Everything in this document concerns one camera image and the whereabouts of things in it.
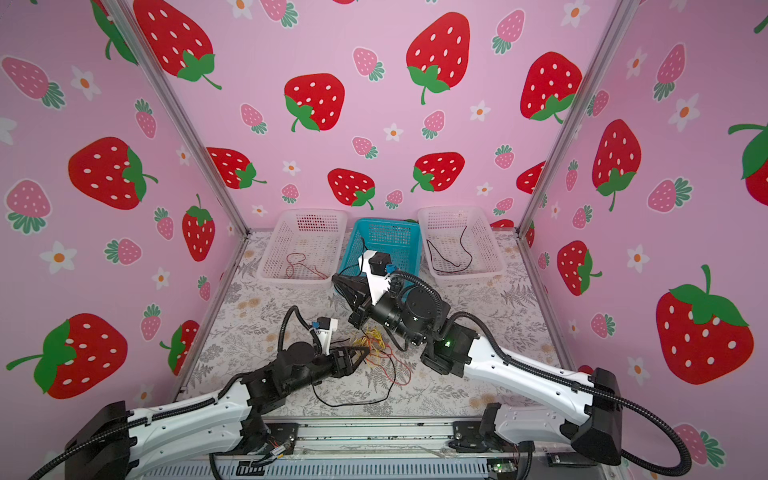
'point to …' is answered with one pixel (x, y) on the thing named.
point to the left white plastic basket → (301, 247)
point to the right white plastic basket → (443, 227)
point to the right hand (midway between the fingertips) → (332, 278)
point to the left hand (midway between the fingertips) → (365, 352)
